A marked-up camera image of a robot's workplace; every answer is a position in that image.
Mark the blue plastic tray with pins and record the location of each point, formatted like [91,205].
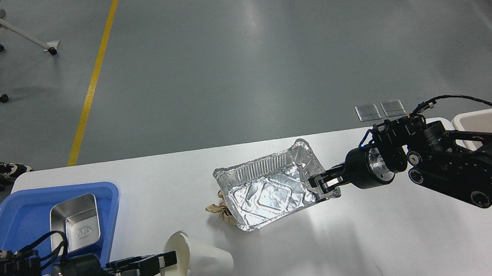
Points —
[25,215]

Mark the left floor outlet plate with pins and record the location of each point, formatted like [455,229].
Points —
[368,112]

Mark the floor outlet plate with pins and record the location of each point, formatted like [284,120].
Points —
[393,108]
[368,112]

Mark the brown paper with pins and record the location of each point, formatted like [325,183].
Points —
[222,210]

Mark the stainless steel tray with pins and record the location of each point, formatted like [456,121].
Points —
[78,219]

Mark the right floor outlet plate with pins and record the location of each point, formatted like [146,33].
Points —
[393,108]

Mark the aluminium foil tray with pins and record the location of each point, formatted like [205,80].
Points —
[261,191]

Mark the white paper cup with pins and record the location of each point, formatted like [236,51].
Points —
[195,258]

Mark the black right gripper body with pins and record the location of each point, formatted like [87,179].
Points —
[366,169]

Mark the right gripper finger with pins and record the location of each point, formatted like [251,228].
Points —
[330,173]
[327,186]

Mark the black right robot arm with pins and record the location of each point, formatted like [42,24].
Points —
[451,162]

